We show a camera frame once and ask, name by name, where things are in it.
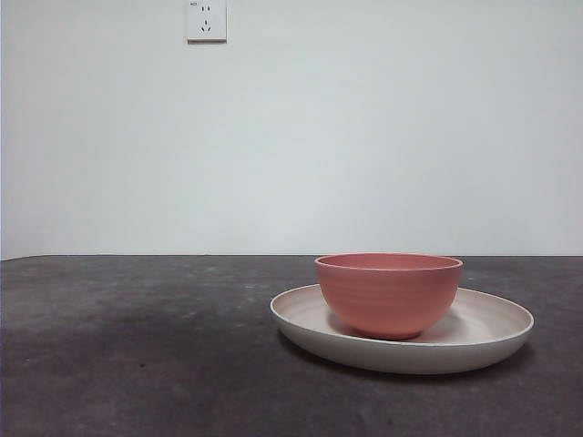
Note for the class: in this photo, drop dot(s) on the pink ribbed bowl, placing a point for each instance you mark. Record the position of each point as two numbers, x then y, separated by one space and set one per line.
387 296

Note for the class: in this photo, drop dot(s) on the white round plate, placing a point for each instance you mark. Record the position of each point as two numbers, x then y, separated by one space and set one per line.
410 357

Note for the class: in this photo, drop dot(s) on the white wall socket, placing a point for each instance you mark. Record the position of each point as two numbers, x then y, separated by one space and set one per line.
206 23

